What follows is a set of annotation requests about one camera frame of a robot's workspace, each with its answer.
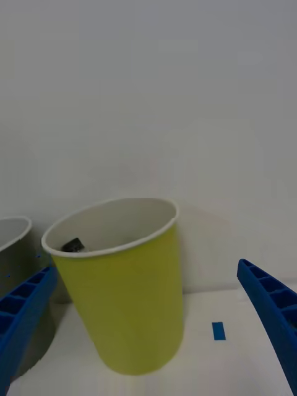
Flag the yellow-green plastic waste bin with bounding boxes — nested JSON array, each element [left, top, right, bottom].
[[41, 197, 186, 376]]

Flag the grey plastic waste bin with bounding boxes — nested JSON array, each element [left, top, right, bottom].
[[0, 216, 72, 380]]

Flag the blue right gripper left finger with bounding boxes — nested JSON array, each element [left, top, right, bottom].
[[0, 266, 58, 396]]

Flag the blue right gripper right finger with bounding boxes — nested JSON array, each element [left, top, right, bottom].
[[236, 258, 297, 396]]

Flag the green bottle with black cap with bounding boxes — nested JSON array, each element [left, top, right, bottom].
[[60, 237, 85, 252]]

